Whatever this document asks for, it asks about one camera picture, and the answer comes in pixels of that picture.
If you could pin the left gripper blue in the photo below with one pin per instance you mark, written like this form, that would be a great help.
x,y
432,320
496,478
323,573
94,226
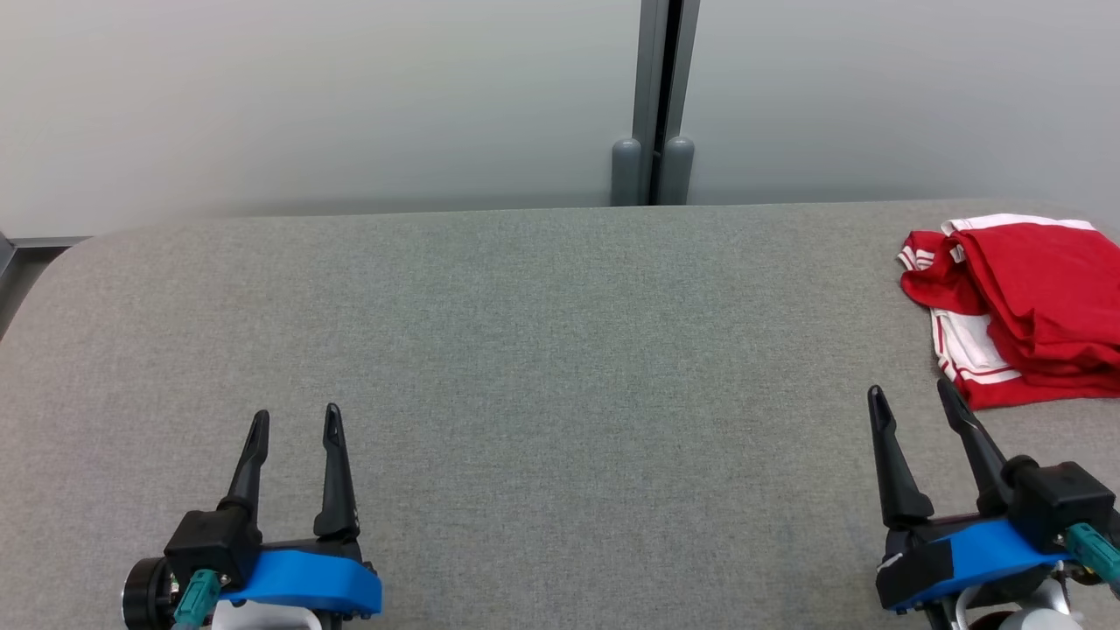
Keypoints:
x,y
315,577

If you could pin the grey cylindrical post foot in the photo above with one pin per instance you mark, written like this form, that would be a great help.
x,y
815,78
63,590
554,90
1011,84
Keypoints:
x,y
678,173
626,175

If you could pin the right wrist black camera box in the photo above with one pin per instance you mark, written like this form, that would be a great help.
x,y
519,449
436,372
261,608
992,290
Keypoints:
x,y
1059,499

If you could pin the red basketball jersey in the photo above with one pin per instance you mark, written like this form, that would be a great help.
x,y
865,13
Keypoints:
x,y
932,284

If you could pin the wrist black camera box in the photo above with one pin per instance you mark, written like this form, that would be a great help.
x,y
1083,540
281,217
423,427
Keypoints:
x,y
210,542
1059,499

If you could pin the left gripper black cylindrical motor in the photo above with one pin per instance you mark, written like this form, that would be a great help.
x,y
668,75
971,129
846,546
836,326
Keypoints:
x,y
144,595

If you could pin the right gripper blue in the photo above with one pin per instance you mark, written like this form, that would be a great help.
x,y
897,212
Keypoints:
x,y
989,551

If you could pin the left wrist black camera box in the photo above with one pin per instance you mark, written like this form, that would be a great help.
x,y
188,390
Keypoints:
x,y
210,542

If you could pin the grey partition post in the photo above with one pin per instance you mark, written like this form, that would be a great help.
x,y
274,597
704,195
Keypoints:
x,y
647,70

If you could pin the red shorts with white patches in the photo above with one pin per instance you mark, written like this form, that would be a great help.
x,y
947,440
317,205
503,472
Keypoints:
x,y
1050,280

